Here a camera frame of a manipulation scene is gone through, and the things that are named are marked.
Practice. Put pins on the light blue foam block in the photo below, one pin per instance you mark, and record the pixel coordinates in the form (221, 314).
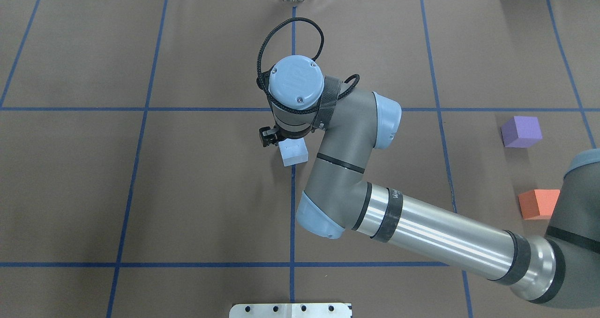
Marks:
(293, 152)

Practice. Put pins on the purple foam block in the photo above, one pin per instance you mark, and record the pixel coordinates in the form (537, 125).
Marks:
(521, 132)

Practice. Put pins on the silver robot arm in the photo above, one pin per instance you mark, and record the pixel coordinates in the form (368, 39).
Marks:
(558, 268)

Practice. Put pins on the white camera pedestal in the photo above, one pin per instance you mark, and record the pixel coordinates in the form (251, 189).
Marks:
(291, 310)

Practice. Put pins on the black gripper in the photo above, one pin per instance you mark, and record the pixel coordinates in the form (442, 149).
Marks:
(268, 137)

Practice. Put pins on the orange foam block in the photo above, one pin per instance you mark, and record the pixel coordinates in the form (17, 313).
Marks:
(538, 204)

